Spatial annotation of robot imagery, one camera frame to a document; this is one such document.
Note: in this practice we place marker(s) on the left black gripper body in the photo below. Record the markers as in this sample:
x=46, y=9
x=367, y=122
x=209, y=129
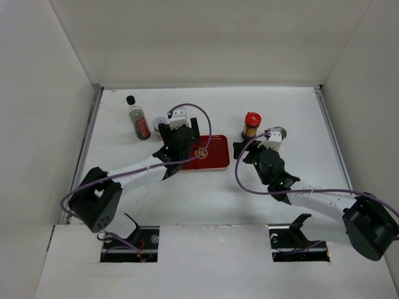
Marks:
x=186, y=156

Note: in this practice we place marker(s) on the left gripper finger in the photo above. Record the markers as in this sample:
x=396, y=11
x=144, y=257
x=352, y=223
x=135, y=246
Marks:
x=195, y=130
x=165, y=131

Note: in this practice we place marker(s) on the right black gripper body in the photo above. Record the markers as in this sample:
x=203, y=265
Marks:
x=256, y=162

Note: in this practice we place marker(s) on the small jar pink label lid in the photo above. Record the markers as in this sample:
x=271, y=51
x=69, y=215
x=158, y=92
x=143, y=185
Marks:
x=156, y=122

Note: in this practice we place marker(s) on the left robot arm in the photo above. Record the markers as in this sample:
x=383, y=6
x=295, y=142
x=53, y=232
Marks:
x=97, y=205

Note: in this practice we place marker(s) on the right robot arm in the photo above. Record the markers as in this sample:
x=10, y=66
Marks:
x=367, y=223

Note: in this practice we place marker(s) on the red rectangular tray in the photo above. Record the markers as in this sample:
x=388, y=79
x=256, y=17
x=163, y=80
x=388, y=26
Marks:
x=216, y=156

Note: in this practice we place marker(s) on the red lid sauce jar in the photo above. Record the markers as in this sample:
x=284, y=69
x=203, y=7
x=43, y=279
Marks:
x=252, y=122

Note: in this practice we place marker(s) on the dark sauce glass bottle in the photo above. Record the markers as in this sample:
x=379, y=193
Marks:
x=138, y=119

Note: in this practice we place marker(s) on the silver lid jar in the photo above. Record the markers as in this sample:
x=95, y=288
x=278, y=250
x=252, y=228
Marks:
x=278, y=134

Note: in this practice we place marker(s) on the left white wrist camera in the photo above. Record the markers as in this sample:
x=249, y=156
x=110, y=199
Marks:
x=177, y=118

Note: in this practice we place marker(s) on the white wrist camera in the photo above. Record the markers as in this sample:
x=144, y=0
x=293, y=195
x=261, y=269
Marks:
x=269, y=144
x=177, y=118

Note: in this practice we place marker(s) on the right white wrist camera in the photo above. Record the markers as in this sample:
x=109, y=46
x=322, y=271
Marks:
x=269, y=144

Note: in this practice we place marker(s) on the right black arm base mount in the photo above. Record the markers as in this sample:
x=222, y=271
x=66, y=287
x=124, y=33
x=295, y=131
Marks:
x=289, y=244

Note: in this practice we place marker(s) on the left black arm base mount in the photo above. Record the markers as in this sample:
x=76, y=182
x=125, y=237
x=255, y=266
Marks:
x=140, y=247

